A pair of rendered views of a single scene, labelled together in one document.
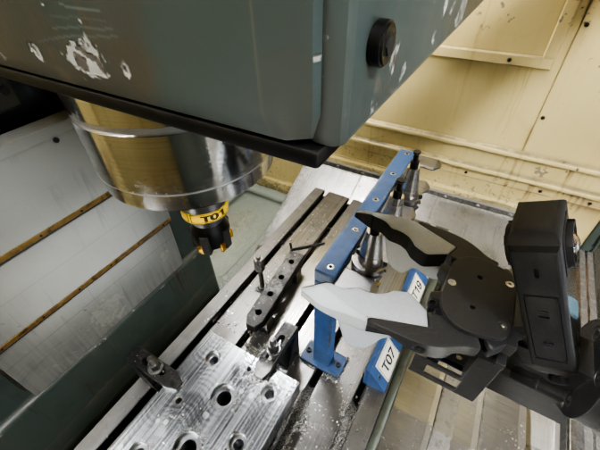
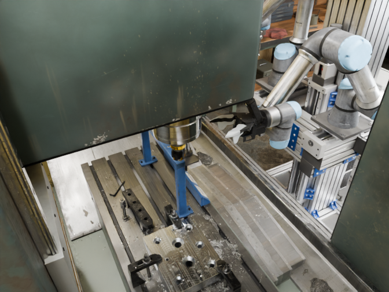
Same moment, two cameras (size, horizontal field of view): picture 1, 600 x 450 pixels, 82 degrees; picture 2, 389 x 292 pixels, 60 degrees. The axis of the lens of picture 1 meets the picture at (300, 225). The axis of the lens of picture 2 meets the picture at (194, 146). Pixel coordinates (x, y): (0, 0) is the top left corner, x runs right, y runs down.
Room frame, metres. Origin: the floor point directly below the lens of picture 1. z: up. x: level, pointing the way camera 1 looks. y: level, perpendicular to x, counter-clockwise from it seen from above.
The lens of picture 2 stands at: (-0.23, 0.84, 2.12)
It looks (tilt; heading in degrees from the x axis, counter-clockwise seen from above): 37 degrees down; 302
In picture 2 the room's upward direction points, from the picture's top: 1 degrees counter-clockwise
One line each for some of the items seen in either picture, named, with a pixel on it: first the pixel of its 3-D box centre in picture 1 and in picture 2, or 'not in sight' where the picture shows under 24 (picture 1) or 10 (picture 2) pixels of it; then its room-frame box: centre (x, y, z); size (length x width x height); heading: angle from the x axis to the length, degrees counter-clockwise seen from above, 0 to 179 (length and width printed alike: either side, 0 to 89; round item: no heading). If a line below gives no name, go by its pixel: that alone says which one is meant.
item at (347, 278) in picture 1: (356, 285); (191, 159); (0.36, -0.09, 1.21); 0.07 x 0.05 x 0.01; 59
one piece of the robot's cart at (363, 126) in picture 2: not in sight; (342, 124); (-0.13, -0.82, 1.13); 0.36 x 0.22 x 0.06; 59
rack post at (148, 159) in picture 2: not in sight; (145, 140); (0.77, -0.27, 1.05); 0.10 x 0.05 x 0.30; 59
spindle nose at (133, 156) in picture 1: (177, 101); (176, 115); (0.29, 0.10, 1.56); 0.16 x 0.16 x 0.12
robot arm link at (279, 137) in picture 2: not in sight; (278, 132); (0.07, -0.29, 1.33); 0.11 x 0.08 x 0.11; 147
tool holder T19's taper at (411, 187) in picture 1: (411, 180); not in sight; (0.60, -0.24, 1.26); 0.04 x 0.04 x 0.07
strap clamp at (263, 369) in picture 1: (276, 354); (173, 220); (0.36, 0.06, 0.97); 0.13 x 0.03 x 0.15; 149
